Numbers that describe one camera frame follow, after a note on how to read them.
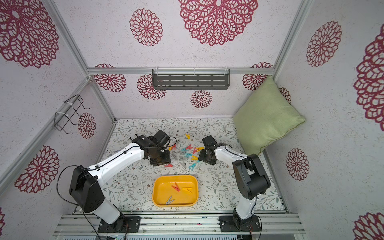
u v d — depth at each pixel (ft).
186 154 3.28
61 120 2.39
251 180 1.56
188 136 3.59
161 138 2.14
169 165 3.10
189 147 3.39
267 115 2.76
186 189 2.76
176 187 2.80
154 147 1.95
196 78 3.08
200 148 3.38
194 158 3.21
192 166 3.10
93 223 2.45
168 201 2.61
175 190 2.79
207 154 2.34
